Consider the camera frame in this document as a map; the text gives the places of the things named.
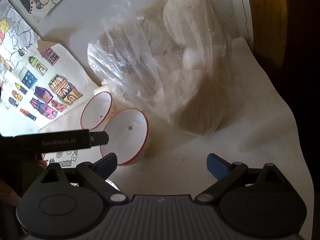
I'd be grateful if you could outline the white red-rimmed bowl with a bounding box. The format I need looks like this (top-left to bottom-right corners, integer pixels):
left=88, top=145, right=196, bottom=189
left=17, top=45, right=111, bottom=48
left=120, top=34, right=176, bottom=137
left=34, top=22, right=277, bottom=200
left=100, top=108, right=150, bottom=166
left=80, top=92, right=117, bottom=132

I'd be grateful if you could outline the colourful houses drawing sheet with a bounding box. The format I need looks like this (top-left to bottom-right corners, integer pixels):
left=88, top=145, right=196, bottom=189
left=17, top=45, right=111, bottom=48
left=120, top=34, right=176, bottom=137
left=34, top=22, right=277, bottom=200
left=1, top=40, right=97, bottom=136

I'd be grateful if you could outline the clear bag of buns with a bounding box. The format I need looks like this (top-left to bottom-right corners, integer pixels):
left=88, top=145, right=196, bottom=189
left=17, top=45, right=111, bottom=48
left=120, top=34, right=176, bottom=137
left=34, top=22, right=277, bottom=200
left=87, top=0, right=233, bottom=136

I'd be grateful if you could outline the line drawing colouring sheet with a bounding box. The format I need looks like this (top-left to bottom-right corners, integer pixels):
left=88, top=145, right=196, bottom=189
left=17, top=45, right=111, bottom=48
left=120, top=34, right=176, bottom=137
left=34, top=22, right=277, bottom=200
left=0, top=0, right=40, bottom=82

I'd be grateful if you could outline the person's left hand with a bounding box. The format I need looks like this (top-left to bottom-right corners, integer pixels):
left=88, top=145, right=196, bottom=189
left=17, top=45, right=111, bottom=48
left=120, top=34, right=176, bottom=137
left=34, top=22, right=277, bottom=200
left=1, top=160, right=48, bottom=206

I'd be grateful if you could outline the white printed table mat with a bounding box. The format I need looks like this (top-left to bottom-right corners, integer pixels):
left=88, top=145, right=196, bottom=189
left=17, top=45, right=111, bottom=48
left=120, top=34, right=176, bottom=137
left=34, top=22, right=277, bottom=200
left=41, top=36, right=315, bottom=240

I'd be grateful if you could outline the rolled cream paper tube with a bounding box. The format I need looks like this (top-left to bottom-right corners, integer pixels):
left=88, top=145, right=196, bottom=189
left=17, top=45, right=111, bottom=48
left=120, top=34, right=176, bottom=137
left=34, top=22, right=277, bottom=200
left=93, top=84, right=113, bottom=95

